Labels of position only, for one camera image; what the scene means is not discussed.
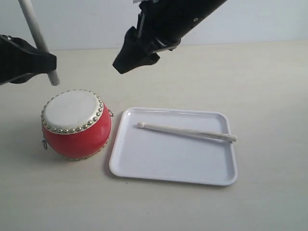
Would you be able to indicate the white rectangular plastic tray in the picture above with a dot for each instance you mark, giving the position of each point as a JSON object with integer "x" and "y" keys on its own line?
{"x": 153, "y": 155}

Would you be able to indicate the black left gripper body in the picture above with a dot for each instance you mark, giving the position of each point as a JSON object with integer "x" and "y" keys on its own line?
{"x": 6, "y": 59}

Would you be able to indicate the white wooden drumstick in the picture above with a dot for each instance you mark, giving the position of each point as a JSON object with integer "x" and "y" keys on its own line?
{"x": 188, "y": 132}

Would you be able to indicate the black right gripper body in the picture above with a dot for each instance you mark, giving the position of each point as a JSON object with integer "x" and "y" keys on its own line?
{"x": 163, "y": 23}

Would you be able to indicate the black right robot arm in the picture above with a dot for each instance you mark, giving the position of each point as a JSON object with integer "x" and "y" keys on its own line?
{"x": 207, "y": 14}

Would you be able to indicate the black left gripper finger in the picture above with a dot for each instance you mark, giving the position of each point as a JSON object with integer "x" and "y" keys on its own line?
{"x": 28, "y": 61}

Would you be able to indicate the red small drum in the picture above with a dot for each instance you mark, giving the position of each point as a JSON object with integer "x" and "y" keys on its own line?
{"x": 76, "y": 124}

